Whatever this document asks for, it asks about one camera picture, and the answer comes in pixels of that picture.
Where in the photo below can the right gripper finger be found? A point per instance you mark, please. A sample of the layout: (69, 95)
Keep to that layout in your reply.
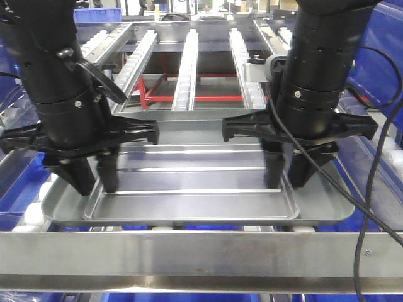
(274, 162)
(301, 170)

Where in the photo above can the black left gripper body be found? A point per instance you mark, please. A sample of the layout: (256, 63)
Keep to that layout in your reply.
(119, 130)

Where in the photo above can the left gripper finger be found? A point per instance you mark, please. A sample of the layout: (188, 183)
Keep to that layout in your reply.
(76, 172)
(106, 167)

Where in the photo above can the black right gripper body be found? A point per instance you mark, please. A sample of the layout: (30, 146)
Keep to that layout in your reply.
(309, 129)

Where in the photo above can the small silver ribbed tray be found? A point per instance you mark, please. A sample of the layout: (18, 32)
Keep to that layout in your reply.
(170, 184)

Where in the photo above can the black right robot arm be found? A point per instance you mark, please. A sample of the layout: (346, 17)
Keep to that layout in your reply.
(325, 40)

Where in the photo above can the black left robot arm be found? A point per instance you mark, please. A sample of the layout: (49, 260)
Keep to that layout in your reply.
(76, 131)

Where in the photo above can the large grey metal tray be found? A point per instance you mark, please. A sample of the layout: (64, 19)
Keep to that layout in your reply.
(318, 202)

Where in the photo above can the right white roller track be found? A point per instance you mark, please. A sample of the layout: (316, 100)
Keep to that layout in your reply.
(252, 93)

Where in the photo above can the middle white roller track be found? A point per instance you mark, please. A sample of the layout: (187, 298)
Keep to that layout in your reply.
(184, 95)

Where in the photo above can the distant blue crate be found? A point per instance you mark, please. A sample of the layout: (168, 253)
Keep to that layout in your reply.
(97, 15)

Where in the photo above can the blue bin upper left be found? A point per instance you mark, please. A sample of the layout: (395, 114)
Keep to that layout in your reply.
(8, 65)

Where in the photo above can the blue bin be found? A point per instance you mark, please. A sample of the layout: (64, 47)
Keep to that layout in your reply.
(373, 75)
(8, 65)

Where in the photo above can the blue bin upper right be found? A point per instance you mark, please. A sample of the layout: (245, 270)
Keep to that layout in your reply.
(373, 75)

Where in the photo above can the red metal cart frame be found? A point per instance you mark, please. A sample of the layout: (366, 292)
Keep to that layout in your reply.
(210, 88)

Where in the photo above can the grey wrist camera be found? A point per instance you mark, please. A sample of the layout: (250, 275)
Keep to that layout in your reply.
(274, 63)

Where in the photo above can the steel roller rack frame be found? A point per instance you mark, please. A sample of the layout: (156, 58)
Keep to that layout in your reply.
(201, 255)

